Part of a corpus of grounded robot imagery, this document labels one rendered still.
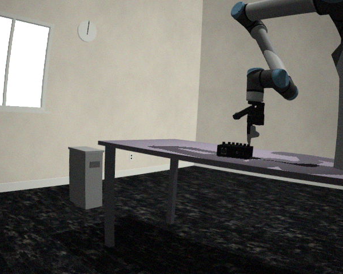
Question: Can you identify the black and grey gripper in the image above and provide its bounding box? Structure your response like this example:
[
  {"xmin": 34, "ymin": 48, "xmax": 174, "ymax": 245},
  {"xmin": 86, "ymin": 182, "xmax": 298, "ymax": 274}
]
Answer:
[{"xmin": 247, "ymin": 101, "xmax": 265, "ymax": 145}]

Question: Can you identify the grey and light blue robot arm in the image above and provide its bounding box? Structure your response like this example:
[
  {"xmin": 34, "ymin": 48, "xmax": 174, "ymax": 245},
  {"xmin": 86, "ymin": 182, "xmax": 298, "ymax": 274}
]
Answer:
[{"xmin": 231, "ymin": 0, "xmax": 343, "ymax": 102}]

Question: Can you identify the black lighting desk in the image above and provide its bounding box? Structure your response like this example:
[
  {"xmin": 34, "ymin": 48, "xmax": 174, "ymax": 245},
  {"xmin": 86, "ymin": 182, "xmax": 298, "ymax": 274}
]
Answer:
[{"xmin": 217, "ymin": 142, "xmax": 253, "ymax": 159}]

